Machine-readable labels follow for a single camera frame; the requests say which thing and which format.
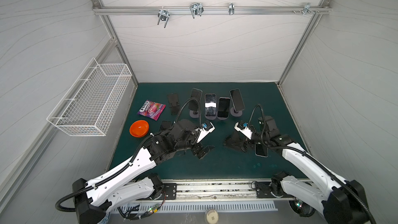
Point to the black folding phone stand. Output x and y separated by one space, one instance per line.
173 103

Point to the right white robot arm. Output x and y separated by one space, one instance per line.
338 200

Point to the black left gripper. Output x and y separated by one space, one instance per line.
196 150

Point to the aluminium crossbar rail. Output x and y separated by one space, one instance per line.
197 9

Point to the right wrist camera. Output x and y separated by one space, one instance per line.
245 129

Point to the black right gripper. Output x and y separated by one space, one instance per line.
239 141

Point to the round white puck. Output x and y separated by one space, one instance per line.
211 216

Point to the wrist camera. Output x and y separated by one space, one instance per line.
206 128
245 129

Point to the orange plastic bowl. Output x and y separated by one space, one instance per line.
139 129

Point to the black phone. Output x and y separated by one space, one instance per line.
165 125

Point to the white wire basket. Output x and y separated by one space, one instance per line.
89 105

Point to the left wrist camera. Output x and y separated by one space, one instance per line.
206 128

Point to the purple Fox's candy bag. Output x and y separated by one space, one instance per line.
151 110

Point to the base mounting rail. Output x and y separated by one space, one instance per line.
211 189

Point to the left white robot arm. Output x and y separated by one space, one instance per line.
155 149

